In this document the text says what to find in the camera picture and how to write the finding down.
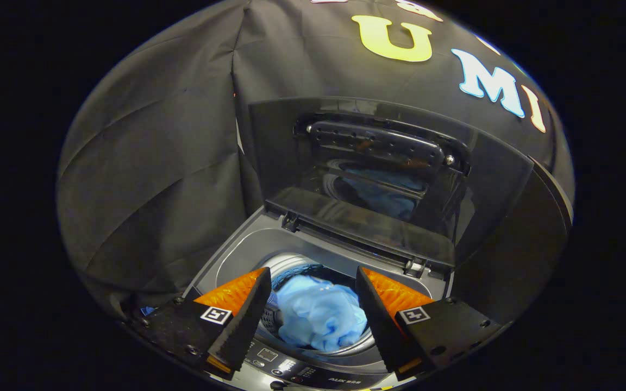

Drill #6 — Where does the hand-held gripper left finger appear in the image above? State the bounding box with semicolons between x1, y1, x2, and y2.
131;266;273;378

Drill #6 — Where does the black backdrop cloth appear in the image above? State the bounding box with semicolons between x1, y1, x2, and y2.
57;0;574;321

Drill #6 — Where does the grey washing machine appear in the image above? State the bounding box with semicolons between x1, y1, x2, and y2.
183;204;455;391

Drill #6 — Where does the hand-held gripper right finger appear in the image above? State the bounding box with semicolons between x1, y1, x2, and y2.
355;266;509;381

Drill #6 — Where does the dark glass washing machine lid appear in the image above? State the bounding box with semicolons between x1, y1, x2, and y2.
248;97;535;269

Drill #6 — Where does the light blue polo shirt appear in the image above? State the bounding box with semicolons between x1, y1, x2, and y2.
275;274;368;352

